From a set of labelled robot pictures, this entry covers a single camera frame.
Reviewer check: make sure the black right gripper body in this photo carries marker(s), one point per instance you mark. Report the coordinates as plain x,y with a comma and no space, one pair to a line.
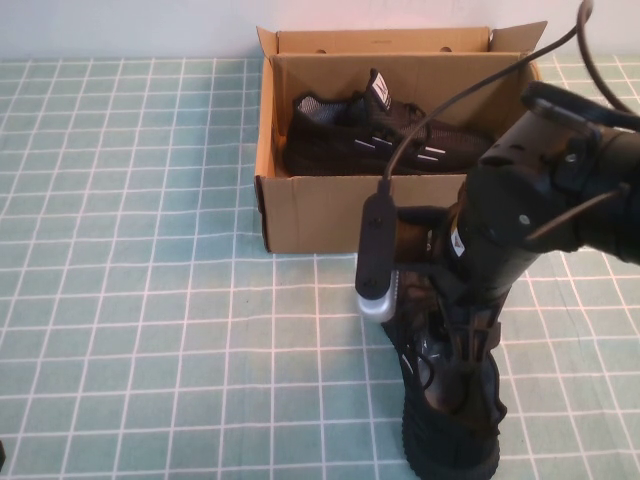
490,250

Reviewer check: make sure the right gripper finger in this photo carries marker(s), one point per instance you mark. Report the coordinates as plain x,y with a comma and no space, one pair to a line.
486,335
455,360

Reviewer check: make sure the brown cardboard shoe box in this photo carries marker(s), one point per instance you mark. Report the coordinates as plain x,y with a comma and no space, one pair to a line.
325,215

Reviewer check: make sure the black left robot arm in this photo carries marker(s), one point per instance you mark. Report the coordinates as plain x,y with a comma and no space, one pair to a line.
2,455

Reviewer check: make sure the green white checked tablecloth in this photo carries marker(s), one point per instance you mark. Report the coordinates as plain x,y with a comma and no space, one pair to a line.
150,300

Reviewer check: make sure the black mesh sneaker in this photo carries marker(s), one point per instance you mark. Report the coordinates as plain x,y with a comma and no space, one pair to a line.
450,450
325,145

